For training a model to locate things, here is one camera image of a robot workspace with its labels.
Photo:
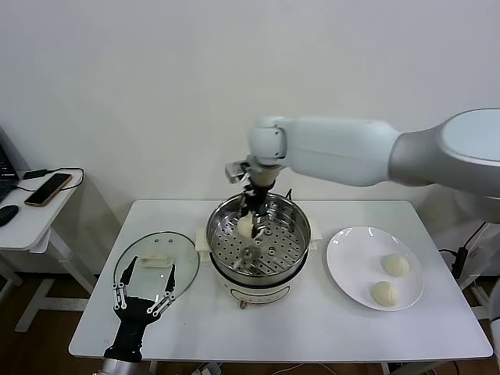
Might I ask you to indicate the stainless steel steamer basket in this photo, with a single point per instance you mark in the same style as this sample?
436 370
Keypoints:
281 250

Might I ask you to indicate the black computer mouse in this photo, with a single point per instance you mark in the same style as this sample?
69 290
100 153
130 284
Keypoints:
8 215

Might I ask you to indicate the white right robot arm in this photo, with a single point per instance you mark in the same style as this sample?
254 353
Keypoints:
332 148

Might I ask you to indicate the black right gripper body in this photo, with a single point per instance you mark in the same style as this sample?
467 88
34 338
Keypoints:
258 197

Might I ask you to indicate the round glass pot lid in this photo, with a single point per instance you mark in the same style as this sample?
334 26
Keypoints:
156 261

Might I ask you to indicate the white electric cooker base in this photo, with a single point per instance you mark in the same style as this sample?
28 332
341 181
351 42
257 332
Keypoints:
258 291

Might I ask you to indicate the white steamed baozi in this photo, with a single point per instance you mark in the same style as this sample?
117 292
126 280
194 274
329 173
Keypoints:
395 265
384 293
244 228

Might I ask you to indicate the white round plate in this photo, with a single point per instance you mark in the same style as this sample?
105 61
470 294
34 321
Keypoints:
351 265

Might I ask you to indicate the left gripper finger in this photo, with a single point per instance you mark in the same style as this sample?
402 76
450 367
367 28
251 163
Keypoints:
170 283
127 275

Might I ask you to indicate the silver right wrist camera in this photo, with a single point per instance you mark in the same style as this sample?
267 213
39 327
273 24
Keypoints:
234 171

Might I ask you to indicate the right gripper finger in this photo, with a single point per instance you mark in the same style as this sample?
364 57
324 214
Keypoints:
261 228
245 205

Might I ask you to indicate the black laptop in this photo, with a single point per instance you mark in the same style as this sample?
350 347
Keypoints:
6 168

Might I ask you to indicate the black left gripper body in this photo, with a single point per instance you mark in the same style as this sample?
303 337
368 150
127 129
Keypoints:
133 320

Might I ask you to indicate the gold smartphone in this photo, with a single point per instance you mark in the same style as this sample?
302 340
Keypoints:
48 190

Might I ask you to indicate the white side table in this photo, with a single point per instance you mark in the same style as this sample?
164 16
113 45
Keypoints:
484 265
23 234

